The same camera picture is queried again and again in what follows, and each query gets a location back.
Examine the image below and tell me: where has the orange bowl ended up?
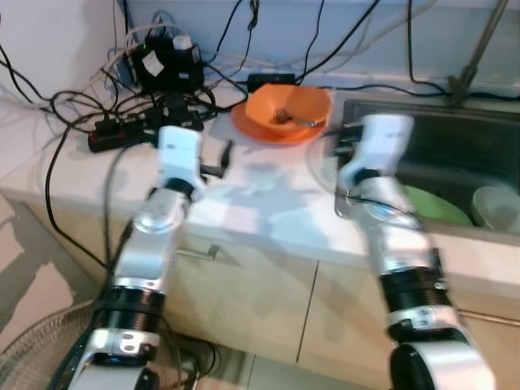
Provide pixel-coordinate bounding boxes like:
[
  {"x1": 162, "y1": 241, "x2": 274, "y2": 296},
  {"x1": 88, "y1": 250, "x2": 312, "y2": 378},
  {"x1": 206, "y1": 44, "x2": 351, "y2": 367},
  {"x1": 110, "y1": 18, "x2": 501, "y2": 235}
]
[{"x1": 245, "y1": 83, "x2": 332, "y2": 137}]

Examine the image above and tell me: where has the metal kitchen faucet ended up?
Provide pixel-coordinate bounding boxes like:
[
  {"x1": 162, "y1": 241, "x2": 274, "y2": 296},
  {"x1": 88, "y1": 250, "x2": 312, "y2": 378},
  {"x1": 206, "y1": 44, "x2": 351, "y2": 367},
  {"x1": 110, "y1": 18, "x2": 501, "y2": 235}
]
[{"x1": 445, "y1": 0, "x2": 511, "y2": 108}]

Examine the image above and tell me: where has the beige kitchen cabinet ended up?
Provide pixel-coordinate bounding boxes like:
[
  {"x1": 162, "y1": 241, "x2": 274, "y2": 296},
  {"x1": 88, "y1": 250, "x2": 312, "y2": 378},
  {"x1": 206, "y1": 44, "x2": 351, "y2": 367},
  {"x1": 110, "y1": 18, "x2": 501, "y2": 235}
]
[{"x1": 16, "y1": 195, "x2": 520, "y2": 383}]

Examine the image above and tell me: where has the small black adapter box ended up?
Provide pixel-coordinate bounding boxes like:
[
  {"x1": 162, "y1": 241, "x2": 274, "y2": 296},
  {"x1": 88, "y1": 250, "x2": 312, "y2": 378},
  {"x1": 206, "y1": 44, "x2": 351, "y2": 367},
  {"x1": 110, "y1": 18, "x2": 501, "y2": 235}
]
[{"x1": 246, "y1": 73, "x2": 297, "y2": 92}]

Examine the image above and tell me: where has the black power strip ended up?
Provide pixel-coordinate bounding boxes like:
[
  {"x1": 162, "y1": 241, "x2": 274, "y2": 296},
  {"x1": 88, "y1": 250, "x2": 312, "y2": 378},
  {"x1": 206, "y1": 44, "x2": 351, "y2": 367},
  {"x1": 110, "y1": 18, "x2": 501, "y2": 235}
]
[{"x1": 88, "y1": 114, "x2": 204, "y2": 154}]

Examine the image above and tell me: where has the black power adapter white label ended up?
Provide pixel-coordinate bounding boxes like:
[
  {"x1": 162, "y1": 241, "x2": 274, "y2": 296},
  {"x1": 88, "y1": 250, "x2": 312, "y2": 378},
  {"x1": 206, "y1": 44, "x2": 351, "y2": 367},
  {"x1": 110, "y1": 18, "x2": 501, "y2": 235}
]
[{"x1": 130, "y1": 28, "x2": 204, "y2": 92}]

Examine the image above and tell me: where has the stainless steel sink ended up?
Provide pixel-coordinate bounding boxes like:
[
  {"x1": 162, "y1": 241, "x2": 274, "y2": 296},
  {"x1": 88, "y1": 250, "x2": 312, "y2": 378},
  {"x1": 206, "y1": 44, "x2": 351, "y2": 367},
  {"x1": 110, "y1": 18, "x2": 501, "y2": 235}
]
[{"x1": 335, "y1": 96, "x2": 520, "y2": 241}]

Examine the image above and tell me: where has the green plate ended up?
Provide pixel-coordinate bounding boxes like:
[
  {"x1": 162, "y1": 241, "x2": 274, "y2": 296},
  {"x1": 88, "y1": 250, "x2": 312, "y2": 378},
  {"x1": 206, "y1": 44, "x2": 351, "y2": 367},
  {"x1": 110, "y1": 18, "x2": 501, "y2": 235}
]
[{"x1": 400, "y1": 185, "x2": 474, "y2": 227}]

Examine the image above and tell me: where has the white bowl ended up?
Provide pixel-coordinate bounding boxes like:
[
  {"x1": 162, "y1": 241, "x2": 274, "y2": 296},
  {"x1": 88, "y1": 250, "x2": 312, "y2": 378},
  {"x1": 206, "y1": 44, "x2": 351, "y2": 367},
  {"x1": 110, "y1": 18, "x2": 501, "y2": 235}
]
[{"x1": 471, "y1": 185, "x2": 520, "y2": 232}]

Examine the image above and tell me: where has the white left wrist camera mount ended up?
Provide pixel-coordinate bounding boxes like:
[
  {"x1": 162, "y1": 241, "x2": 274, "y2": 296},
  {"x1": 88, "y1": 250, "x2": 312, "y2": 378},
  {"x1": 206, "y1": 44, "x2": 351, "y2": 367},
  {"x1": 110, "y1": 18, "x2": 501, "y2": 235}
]
[{"x1": 157, "y1": 126, "x2": 204, "y2": 186}]

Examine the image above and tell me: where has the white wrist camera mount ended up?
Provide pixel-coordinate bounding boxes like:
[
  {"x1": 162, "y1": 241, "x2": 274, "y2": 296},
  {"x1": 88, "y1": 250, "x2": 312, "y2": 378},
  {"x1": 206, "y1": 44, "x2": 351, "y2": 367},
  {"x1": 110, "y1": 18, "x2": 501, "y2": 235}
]
[
  {"x1": 157, "y1": 126, "x2": 204, "y2": 186},
  {"x1": 337, "y1": 114, "x2": 415, "y2": 189}
]

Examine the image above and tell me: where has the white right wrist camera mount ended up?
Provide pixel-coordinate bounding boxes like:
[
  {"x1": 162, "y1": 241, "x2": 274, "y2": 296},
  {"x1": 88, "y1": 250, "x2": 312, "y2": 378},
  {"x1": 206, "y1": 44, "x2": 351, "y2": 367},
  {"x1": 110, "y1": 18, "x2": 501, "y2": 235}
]
[{"x1": 337, "y1": 114, "x2": 415, "y2": 189}]

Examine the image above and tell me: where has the metal cabinet handle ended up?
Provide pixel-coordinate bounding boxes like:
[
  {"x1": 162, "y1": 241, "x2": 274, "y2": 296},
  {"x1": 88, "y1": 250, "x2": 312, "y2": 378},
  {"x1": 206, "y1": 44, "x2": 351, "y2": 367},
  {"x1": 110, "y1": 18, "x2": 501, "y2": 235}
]
[
  {"x1": 175, "y1": 242, "x2": 222, "y2": 262},
  {"x1": 443, "y1": 307, "x2": 520, "y2": 327}
]

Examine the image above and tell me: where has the thin black knotted cable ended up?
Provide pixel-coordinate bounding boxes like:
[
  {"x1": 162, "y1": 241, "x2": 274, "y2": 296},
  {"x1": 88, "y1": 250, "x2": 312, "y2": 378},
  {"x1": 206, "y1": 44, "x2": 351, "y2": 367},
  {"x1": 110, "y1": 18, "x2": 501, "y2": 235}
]
[{"x1": 205, "y1": 0, "x2": 261, "y2": 80}]

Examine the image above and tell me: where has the black power strip cord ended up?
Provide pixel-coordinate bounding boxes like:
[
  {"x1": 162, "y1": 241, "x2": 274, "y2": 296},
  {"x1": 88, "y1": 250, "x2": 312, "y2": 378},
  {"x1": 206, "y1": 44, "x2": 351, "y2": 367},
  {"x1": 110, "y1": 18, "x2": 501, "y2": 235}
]
[{"x1": 45, "y1": 122, "x2": 111, "y2": 271}]

